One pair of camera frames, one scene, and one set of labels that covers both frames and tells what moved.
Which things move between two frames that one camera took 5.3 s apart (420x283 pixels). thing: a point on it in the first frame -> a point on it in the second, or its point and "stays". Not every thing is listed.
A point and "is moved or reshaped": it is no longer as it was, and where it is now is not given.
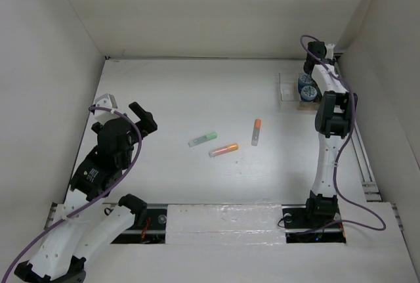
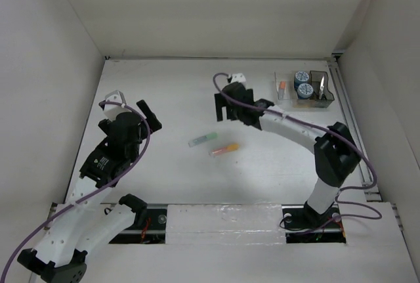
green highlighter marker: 203,139 stays
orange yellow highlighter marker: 223,150 stays
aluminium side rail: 371,190 stays
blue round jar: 305,79 is moved or reshaped
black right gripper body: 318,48 -> 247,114
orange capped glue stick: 256,130 -> 281,90
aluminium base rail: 296,228 stays
